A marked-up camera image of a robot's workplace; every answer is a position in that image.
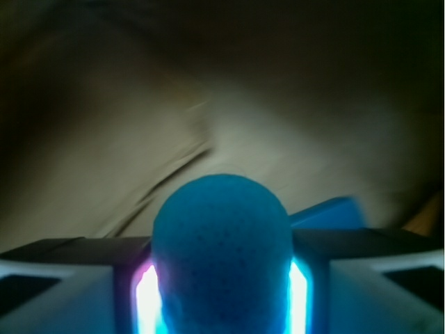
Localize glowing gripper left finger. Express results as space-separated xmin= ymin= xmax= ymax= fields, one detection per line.
xmin=1 ymin=237 xmax=163 ymax=333

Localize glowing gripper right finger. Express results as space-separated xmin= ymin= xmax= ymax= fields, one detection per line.
xmin=287 ymin=228 xmax=444 ymax=333

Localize blue foam ball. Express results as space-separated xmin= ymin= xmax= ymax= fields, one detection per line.
xmin=152 ymin=174 xmax=293 ymax=333

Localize blue wooden block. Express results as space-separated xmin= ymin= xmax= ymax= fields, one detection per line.
xmin=289 ymin=197 xmax=366 ymax=230

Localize brown paper bag tray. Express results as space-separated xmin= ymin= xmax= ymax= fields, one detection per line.
xmin=1 ymin=1 xmax=444 ymax=251

